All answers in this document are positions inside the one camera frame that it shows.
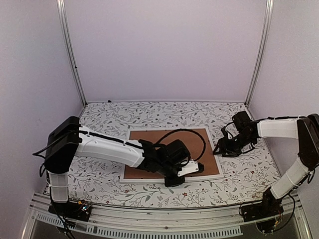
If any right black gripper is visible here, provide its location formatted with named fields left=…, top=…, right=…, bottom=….
left=213, top=132, right=255, bottom=157

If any floral patterned table mat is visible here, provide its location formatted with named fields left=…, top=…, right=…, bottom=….
left=68, top=102, right=280, bottom=208

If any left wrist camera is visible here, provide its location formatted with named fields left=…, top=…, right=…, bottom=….
left=177, top=160, right=204, bottom=177

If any black cable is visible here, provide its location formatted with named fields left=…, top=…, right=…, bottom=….
left=51, top=196, right=79, bottom=239
left=240, top=194, right=297, bottom=231

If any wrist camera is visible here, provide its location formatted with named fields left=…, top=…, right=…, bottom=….
left=177, top=160, right=204, bottom=177
left=221, top=126, right=233, bottom=138

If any front aluminium rail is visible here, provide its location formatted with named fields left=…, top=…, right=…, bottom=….
left=21, top=193, right=312, bottom=239

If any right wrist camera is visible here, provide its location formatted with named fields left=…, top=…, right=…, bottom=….
left=221, top=126, right=233, bottom=138

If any right aluminium corner post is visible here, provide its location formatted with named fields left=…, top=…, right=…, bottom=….
left=245, top=0, right=275, bottom=107

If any right black cable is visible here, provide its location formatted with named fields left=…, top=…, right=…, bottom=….
left=240, top=194, right=297, bottom=231

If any brown frame backing board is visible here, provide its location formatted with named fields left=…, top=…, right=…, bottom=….
left=124, top=129, right=220, bottom=180

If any left aluminium corner post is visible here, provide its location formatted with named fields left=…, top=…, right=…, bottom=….
left=56, top=0, right=87, bottom=107

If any white picture frame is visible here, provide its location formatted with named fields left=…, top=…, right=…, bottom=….
left=119, top=127, right=224, bottom=184

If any left black cable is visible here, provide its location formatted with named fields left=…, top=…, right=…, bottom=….
left=51, top=196, right=79, bottom=239

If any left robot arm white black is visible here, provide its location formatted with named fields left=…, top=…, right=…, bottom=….
left=34, top=116, right=198, bottom=216

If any aluminium corner post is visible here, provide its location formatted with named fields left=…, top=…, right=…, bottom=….
left=245, top=0, right=275, bottom=107
left=56, top=0, right=87, bottom=107

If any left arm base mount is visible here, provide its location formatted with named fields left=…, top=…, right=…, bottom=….
left=48, top=198, right=92, bottom=222

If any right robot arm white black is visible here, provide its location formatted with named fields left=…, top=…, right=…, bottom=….
left=213, top=111, right=319, bottom=217

